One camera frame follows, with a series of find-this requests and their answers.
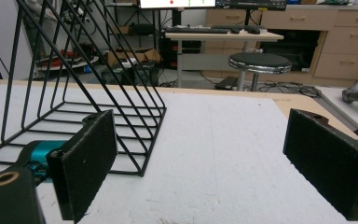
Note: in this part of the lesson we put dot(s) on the black computer mouse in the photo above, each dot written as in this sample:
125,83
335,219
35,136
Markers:
254,30

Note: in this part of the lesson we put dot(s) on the black metal shelf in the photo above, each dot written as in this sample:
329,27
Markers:
136,29

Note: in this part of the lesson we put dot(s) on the brown cardboard box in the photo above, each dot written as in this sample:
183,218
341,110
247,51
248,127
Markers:
143,55

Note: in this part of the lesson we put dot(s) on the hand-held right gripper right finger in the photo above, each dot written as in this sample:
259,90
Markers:
326,161

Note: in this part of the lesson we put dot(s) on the wooden drawer cabinet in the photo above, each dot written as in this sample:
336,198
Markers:
348,46

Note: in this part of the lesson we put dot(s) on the white foam mat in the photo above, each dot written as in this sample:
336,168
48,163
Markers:
217,161

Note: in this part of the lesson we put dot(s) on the light wooden desk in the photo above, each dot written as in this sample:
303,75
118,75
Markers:
223,36

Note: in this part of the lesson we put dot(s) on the black keyboard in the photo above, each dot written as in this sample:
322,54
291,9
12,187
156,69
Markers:
197,30

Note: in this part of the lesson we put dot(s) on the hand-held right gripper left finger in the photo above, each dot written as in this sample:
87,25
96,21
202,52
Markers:
84,161

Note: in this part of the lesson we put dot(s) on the round black stool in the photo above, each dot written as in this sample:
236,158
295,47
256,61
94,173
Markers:
259,62

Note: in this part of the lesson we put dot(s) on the lit white monitor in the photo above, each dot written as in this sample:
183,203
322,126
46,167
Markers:
177,3

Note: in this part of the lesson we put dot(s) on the flat black floor device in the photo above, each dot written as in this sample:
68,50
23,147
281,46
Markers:
227,83

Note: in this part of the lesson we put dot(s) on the dark monitor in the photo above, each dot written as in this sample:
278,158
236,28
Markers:
251,4

